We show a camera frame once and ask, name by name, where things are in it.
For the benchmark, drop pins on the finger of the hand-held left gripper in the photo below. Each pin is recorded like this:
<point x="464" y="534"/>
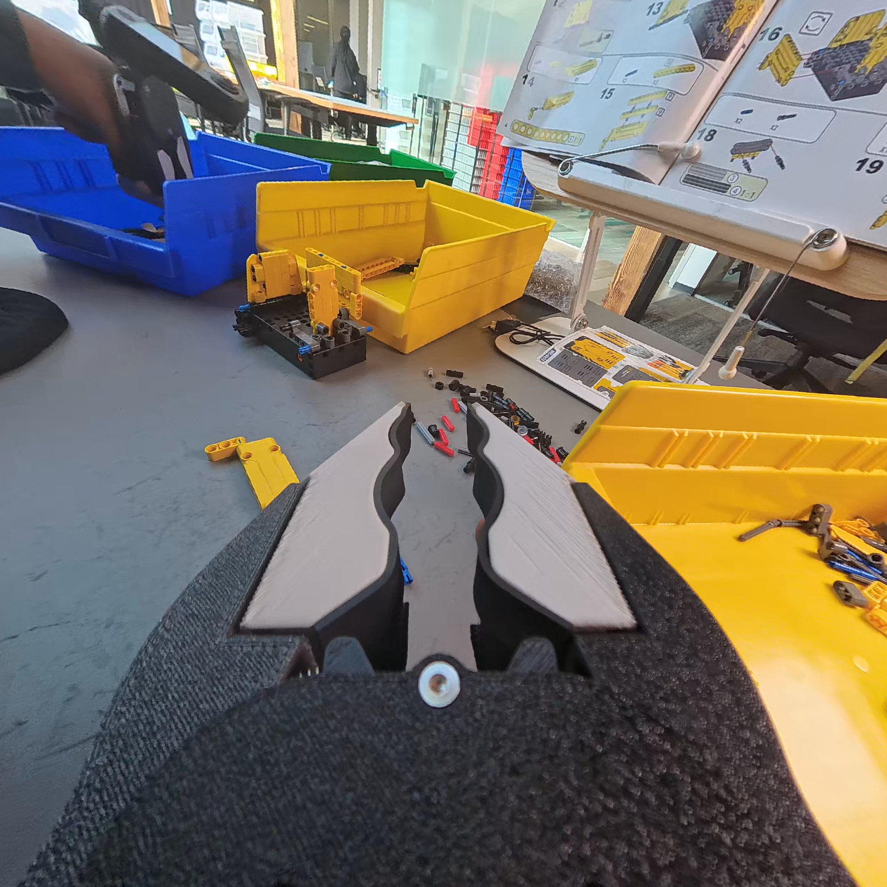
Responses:
<point x="166" y="166"/>
<point x="186" y="156"/>

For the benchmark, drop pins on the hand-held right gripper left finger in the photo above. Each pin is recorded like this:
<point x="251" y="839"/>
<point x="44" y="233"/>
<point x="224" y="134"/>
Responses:
<point x="326" y="554"/>

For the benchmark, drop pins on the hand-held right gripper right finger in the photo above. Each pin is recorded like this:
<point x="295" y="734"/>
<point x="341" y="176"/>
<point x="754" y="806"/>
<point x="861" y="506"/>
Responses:
<point x="547" y="554"/>

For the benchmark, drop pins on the blue storage bin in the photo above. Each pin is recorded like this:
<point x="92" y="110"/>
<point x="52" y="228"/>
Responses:
<point x="208" y="229"/>

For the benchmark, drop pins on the yellow lego curved panel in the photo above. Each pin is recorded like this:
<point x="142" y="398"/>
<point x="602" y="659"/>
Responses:
<point x="267" y="471"/>

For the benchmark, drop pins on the small yellow lego connector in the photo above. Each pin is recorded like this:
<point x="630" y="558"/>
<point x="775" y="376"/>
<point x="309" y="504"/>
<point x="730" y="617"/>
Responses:
<point x="223" y="449"/>

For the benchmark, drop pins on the yellow storage bin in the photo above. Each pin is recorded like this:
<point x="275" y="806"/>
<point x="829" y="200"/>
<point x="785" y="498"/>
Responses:
<point x="727" y="485"/>
<point x="471" y="277"/>

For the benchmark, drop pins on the black perforated base block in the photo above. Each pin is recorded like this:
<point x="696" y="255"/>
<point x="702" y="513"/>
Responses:
<point x="326" y="360"/>

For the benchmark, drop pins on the lego gear parts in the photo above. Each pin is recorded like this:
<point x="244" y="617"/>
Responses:
<point x="384" y="267"/>

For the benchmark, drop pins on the heap of mixed lego parts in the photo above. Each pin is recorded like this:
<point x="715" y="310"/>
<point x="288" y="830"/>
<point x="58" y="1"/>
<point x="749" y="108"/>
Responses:
<point x="852" y="554"/>

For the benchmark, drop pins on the person's left forearm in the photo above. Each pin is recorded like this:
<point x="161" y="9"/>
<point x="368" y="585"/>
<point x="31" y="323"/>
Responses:
<point x="14" y="48"/>

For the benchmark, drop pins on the long blue lego pin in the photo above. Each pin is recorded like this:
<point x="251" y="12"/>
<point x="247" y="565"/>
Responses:
<point x="406" y="572"/>

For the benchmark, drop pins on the pile of lego pins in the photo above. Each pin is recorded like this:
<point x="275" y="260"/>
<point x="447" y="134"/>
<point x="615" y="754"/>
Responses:
<point x="513" y="416"/>

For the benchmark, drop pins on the lego instruction booklet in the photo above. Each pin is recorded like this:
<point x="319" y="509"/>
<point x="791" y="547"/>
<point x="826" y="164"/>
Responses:
<point x="603" y="360"/>

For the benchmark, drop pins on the person's left hand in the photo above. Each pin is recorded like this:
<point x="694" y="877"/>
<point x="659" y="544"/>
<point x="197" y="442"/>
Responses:
<point x="69" y="76"/>

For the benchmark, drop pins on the heap of yellow black beams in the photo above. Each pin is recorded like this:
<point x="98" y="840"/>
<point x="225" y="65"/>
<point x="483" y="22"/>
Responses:
<point x="145" y="231"/>

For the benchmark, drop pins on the wooden desk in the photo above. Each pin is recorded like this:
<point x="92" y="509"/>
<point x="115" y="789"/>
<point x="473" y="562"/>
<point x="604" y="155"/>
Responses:
<point x="346" y="104"/>

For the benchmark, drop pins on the green storage bin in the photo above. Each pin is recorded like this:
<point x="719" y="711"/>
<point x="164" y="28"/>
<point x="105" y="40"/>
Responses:
<point x="388" y="166"/>

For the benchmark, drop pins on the black padded armrest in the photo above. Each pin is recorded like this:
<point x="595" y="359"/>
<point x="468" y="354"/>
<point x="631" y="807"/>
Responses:
<point x="28" y="326"/>

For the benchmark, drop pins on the black power adapter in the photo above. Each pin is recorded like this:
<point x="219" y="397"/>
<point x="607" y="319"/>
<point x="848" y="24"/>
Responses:
<point x="502" y="323"/>

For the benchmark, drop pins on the bubble wrap sheet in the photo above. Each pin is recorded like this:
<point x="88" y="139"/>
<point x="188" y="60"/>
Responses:
<point x="551" y="281"/>

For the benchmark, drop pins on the rack of red blue bins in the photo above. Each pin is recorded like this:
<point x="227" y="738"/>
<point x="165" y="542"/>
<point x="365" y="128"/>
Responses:
<point x="495" y="152"/>

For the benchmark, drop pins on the open instruction manual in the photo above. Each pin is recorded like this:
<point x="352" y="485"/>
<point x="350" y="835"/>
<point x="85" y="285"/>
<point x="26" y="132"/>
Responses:
<point x="693" y="90"/>

